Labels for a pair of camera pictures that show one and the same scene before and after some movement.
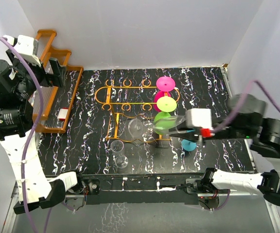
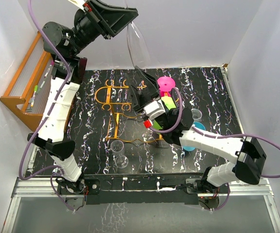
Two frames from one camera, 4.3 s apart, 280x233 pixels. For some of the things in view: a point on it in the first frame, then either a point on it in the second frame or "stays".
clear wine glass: [117, 147] stays
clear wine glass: [161, 126] -> [137, 47]
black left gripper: [46, 78] -> [107, 19]
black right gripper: [188, 134] -> [152, 89]
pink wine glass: [164, 84] stays
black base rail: [140, 189] stays
